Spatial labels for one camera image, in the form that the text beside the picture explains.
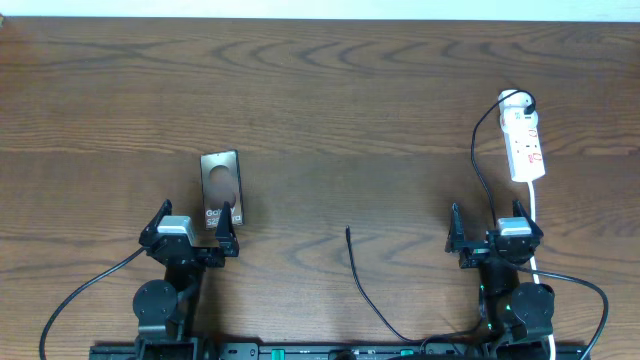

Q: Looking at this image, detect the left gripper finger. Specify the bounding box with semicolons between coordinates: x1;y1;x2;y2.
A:
215;202;239;257
139;199;172;246

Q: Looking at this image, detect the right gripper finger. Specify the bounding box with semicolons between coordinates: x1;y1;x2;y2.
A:
445;203;465;253
512;200;543;239

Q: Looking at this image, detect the Galaxy S25 Ultra smartphone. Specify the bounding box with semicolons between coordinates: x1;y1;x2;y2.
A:
200;150;244;230

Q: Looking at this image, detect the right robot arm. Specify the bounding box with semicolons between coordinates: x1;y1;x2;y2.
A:
445;200;555;358

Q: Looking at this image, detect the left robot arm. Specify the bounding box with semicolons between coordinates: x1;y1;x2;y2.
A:
132;200;239;359

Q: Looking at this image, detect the white power strip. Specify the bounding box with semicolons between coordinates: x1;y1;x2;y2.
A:
498;89;545;183

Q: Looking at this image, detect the white power strip cord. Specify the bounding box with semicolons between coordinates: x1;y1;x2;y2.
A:
527;180;557;360

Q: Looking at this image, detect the black charger cable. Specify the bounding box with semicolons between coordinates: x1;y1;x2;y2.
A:
345;89;538;354

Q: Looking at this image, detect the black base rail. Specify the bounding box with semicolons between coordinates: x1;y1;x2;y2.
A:
89;341;589;360

